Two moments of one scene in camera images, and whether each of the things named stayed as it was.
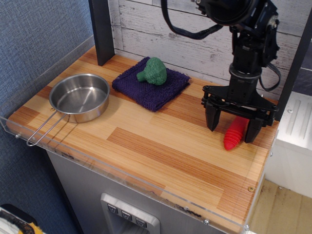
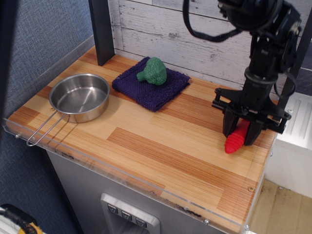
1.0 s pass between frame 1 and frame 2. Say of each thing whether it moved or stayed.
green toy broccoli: stayed
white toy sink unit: stayed
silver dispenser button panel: stayed
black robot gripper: moved
